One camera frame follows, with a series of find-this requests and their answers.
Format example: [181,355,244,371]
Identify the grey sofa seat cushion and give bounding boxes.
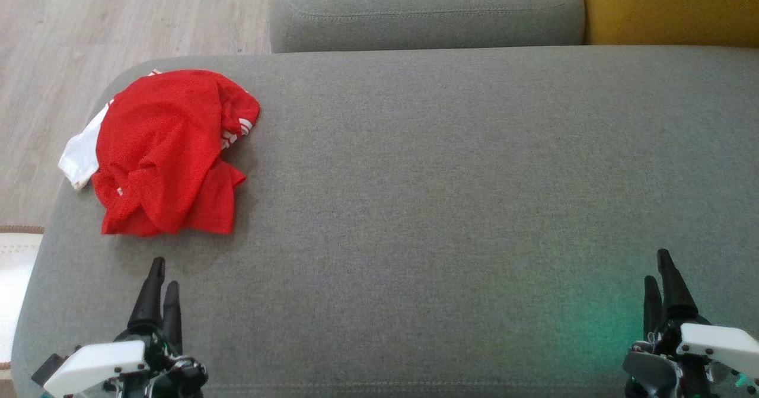
[270,0,586,54]

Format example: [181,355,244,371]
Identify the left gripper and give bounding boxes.
[44,257,209,398]

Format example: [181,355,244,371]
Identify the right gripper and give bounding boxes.
[622,249,759,398]

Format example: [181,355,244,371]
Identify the red white jersey shirt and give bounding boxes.
[58,69,261,236]

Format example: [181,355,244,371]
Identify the grey sofa ottoman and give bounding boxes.
[11,45,759,398]

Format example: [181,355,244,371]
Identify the large yellow sofa backrest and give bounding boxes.
[578,0,759,47]

